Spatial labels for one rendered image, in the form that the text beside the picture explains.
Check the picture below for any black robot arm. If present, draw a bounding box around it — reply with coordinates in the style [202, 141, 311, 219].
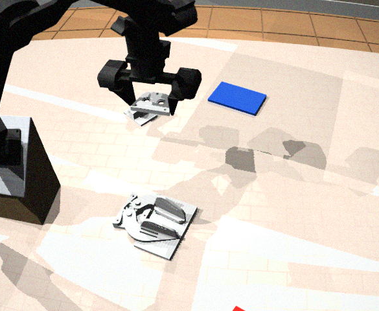
[0, 0, 198, 166]

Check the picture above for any blue flat rectangular plate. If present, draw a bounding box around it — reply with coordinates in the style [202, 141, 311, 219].
[208, 82, 267, 116]

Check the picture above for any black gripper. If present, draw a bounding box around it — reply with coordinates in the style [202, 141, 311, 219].
[97, 42, 202, 115]

